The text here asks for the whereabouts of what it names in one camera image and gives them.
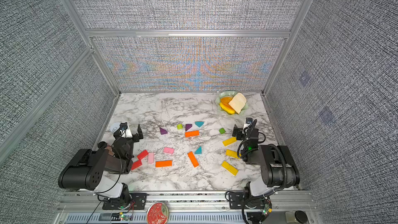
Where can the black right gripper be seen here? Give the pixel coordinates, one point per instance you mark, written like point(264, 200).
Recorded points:
point(240, 131)

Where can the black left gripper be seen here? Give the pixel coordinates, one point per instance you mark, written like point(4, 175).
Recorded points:
point(135, 137)

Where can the orange rectangle block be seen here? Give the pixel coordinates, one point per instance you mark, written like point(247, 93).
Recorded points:
point(162, 164)
point(191, 134)

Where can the orange rectangle block top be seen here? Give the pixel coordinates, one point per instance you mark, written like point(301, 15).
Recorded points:
point(191, 134)

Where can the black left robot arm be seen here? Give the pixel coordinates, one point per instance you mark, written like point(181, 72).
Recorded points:
point(99, 171)

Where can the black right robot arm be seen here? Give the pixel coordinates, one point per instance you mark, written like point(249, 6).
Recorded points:
point(278, 170)

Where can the white round object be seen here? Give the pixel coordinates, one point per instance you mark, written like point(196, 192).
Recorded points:
point(114, 127)

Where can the yellow rectangle block far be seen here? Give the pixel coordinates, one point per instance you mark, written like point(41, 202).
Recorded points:
point(229, 141)

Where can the yellow rectangle block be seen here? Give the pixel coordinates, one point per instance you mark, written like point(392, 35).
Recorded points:
point(232, 153)
point(229, 141)
point(229, 168)

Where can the red rectangle block upper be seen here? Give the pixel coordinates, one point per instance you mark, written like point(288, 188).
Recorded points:
point(142, 155)

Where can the red rectangle block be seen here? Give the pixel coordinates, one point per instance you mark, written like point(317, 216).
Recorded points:
point(142, 155)
point(136, 165)

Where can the beige bread slice toy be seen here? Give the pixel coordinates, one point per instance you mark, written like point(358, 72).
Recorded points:
point(238, 102)

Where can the yellow rectangle block middle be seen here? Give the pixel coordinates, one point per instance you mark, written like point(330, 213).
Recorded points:
point(232, 153)

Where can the pink rectangle block upright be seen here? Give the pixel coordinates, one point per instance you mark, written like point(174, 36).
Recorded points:
point(151, 158)

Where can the red rectangle block lower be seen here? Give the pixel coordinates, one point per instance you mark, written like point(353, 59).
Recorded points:
point(136, 165)

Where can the orange round food toy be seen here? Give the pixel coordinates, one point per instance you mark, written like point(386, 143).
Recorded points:
point(226, 100)

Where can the pink rectangle block flat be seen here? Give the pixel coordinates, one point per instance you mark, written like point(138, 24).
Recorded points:
point(169, 150)

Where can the yellow rectangle block near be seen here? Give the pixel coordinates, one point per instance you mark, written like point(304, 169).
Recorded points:
point(229, 168)

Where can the teal triangle block far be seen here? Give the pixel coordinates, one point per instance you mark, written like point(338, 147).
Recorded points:
point(199, 123)

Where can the teal triangle block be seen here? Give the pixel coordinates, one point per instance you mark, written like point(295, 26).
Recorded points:
point(198, 151)
point(199, 123)

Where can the teal triangle block near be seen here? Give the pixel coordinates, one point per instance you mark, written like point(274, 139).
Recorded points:
point(198, 151)

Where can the orange rectangle block diagonal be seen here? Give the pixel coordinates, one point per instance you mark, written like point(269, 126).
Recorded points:
point(193, 159)

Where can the red round tin lid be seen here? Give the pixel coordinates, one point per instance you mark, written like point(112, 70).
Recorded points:
point(158, 213)

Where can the black knob on box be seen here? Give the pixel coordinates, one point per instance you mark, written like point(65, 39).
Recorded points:
point(296, 217)

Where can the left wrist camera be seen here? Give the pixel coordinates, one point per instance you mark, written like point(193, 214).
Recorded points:
point(126, 134)

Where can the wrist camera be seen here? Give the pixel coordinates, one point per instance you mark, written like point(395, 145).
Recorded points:
point(126, 134)
point(248, 122)

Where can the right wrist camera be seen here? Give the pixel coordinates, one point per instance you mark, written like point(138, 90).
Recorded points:
point(248, 122)

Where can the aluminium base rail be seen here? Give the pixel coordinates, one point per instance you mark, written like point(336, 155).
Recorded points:
point(185, 207)

